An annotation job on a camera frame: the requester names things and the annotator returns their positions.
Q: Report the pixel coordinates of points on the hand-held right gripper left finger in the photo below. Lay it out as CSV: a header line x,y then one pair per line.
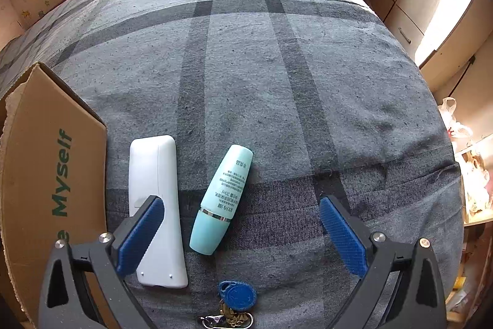
x,y
138,236

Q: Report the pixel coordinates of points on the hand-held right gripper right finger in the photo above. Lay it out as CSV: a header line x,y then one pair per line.
x,y
344,236

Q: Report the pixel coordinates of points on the white remote control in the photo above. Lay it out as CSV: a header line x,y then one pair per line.
x,y
169,175

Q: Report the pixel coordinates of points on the teal plastic bottle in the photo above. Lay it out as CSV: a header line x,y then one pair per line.
x,y
223,198

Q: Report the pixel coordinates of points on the key bunch with blue fob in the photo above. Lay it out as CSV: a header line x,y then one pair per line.
x,y
237,296

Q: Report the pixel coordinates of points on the cardboard box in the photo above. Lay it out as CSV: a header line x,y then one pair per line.
x,y
38,159

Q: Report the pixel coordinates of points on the white plastic bag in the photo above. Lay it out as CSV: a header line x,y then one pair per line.
x,y
477,182
454,117

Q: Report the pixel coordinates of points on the grey plaid blanket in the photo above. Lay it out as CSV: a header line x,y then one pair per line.
x,y
269,82

